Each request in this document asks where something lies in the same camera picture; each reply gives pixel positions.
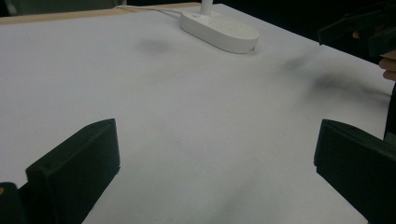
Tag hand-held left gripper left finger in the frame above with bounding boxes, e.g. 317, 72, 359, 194
19, 118, 121, 224

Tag white lamp cable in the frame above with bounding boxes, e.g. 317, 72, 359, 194
113, 5, 191, 16

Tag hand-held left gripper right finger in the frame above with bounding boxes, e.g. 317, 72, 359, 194
313, 119, 396, 224

